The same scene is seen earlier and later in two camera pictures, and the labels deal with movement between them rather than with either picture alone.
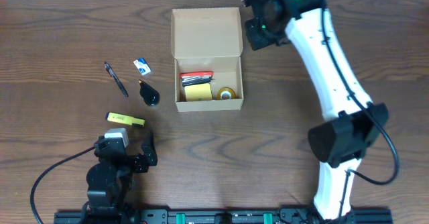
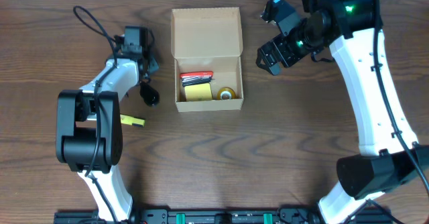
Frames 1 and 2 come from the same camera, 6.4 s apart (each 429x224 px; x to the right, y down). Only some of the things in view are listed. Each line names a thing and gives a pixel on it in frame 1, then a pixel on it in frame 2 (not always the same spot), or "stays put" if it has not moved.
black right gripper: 256,35 to 275,53
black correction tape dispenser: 150,96 stays put
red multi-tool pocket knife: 195,78 stays put
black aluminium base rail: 226,216 stays put
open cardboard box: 208,39 stays put
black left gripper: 133,161 to 147,92
